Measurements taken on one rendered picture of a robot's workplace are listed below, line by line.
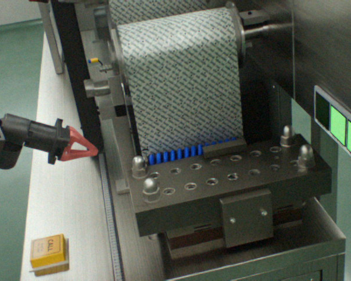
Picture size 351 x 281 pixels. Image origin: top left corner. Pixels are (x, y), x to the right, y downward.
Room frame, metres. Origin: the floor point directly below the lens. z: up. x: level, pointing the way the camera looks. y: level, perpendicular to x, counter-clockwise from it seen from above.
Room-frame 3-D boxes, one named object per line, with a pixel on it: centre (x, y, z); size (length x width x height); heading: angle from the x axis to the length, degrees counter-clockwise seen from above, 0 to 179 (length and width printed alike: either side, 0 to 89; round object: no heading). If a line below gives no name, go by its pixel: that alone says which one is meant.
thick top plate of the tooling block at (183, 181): (0.91, -0.08, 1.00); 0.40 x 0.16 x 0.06; 98
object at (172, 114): (1.02, -0.02, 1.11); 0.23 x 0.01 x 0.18; 98
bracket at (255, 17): (1.10, -0.19, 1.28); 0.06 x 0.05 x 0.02; 98
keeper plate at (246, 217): (0.82, -0.10, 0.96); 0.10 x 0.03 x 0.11; 98
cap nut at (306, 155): (0.89, -0.24, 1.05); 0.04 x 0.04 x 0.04
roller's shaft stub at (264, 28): (1.10, -0.18, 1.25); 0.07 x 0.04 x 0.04; 98
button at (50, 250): (0.87, 0.32, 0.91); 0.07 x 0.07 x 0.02; 8
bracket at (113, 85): (1.09, 0.15, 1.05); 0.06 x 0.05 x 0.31; 98
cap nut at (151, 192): (0.84, 0.08, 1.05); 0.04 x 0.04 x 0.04
